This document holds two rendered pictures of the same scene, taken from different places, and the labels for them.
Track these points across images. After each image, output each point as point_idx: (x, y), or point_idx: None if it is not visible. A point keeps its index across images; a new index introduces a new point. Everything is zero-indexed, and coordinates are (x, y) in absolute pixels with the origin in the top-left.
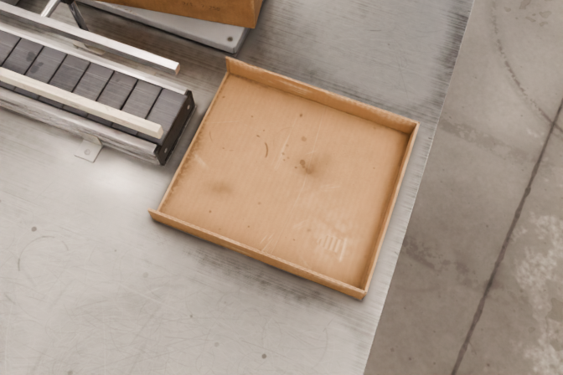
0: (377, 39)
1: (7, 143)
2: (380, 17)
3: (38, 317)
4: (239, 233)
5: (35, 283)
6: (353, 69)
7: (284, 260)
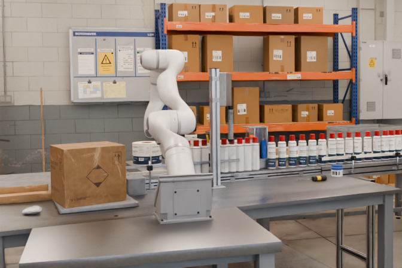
0: (11, 210)
1: None
2: (13, 212)
3: None
4: (26, 192)
5: None
6: (15, 206)
7: (11, 186)
